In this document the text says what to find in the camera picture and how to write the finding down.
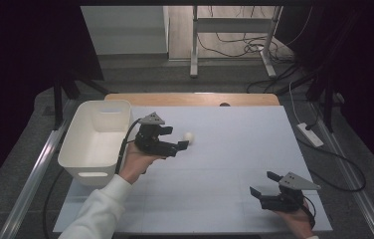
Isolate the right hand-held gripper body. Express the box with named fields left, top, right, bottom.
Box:
left=260, top=171, right=322, bottom=213

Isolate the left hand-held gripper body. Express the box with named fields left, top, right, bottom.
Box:
left=133, top=112, right=179, bottom=158

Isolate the white plastic bin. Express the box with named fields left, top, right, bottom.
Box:
left=57, top=99, right=136, bottom=187

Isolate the person's right hand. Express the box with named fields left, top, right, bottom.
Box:
left=274, top=202, right=316, bottom=238

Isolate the person's left hand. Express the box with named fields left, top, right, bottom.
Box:
left=118, top=142, right=166, bottom=185

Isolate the white table mat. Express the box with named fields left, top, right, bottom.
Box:
left=53, top=105, right=333, bottom=234

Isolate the white power strip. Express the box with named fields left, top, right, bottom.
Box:
left=296, top=121, right=325, bottom=148

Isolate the black stand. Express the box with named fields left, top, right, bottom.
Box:
left=53, top=71, right=109, bottom=130
left=307, top=76, right=345, bottom=133

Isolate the white cabinet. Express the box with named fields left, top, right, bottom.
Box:
left=81, top=5, right=169, bottom=56

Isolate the dark curtain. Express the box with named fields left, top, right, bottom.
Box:
left=0, top=0, right=104, bottom=200
left=276, top=0, right=374, bottom=187

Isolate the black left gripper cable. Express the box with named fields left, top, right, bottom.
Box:
left=114, top=118, right=142, bottom=176

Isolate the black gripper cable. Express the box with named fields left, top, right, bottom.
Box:
left=301, top=195, right=318, bottom=231
left=114, top=118, right=142, bottom=176

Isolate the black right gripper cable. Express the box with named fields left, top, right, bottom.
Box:
left=301, top=195, right=318, bottom=231

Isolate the thin white cable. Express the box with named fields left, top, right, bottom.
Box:
left=288, top=90, right=301, bottom=124

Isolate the black looped floor cable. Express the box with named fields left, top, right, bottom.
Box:
left=297, top=137, right=367, bottom=193

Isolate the aluminium floor rail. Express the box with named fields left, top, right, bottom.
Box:
left=308, top=103, right=374, bottom=239
left=0, top=99, right=80, bottom=239

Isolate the white metal desk frame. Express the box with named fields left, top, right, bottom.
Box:
left=189, top=5, right=283, bottom=79

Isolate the tangle of floor cables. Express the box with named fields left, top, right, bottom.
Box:
left=196, top=5, right=312, bottom=95

